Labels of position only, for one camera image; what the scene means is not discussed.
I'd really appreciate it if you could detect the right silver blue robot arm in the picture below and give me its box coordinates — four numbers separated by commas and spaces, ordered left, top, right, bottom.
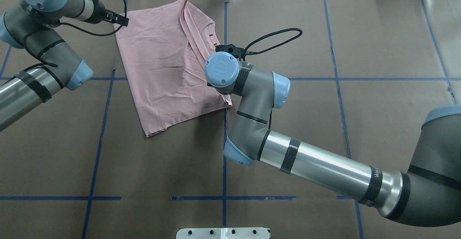
204, 51, 461, 227

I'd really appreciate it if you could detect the pink Snoopy t-shirt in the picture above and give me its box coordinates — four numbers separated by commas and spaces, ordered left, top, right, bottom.
116, 0, 233, 137

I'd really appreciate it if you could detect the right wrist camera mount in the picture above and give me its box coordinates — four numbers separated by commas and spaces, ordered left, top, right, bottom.
215, 44, 246, 61

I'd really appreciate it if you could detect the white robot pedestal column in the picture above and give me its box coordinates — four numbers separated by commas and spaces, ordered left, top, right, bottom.
176, 227, 271, 239

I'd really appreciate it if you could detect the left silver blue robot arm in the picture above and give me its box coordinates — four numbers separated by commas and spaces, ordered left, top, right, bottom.
0, 0, 129, 130

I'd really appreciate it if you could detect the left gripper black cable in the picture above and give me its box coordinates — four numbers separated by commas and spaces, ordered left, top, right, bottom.
58, 0, 128, 37

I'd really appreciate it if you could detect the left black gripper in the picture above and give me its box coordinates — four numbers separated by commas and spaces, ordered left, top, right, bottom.
92, 1, 129, 26

